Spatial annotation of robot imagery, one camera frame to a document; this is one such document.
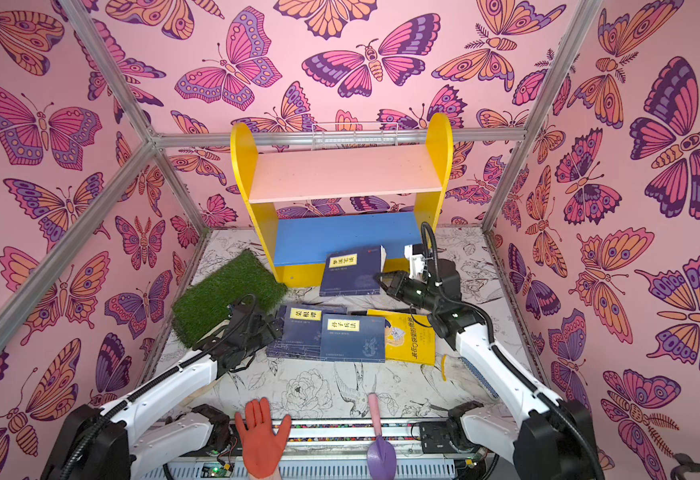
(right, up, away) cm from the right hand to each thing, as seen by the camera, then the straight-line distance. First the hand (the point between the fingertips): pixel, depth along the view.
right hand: (375, 274), depth 74 cm
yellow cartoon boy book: (+11, -19, +13) cm, 26 cm away
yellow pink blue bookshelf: (-24, +8, +21) cm, 33 cm away
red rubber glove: (-27, -42, -3) cm, 50 cm away
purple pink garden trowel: (+1, -43, -4) cm, 43 cm away
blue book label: (-21, -19, +11) cm, 30 cm away
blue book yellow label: (-6, 0, +7) cm, 9 cm away
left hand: (-30, -16, +13) cm, 36 cm away
